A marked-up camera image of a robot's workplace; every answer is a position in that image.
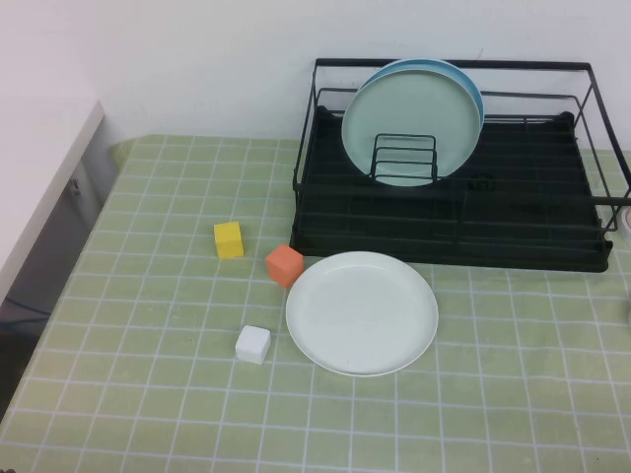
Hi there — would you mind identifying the white plate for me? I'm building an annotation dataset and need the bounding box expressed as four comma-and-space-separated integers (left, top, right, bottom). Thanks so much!
285, 250, 440, 378

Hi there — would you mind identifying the light green plate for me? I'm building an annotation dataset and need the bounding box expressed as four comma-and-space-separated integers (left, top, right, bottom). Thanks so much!
340, 68, 482, 188

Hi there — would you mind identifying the blue plate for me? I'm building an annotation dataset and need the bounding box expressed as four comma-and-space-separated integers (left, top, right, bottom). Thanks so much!
364, 58, 486, 124

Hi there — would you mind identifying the orange cube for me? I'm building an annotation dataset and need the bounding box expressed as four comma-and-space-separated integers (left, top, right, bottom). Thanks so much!
265, 243, 306, 289

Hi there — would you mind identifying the yellow cube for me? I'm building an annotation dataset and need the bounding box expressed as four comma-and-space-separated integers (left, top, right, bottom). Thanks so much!
213, 221, 245, 260

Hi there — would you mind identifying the white cube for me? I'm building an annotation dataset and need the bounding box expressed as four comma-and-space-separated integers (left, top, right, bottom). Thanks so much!
234, 324, 272, 366

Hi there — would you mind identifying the green checked tablecloth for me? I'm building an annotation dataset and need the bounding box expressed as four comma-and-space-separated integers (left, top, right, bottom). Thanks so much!
0, 132, 631, 473

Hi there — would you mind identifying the white side table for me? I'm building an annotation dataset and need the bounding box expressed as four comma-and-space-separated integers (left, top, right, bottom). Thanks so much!
0, 96, 119, 306

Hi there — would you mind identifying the black wire dish rack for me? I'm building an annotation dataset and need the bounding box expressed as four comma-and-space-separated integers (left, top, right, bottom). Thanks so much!
291, 57, 631, 233

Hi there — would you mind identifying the blue cable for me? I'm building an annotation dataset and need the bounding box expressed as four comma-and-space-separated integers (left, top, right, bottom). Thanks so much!
0, 295, 50, 331

